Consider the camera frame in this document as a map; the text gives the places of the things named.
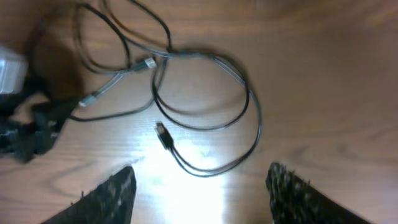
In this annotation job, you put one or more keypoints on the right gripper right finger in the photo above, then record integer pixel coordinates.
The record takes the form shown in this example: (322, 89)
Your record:
(293, 200)

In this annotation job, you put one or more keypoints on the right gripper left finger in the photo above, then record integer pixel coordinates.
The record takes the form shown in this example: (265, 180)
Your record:
(112, 202)

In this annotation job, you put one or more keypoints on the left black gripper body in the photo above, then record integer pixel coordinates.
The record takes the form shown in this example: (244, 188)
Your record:
(25, 141)

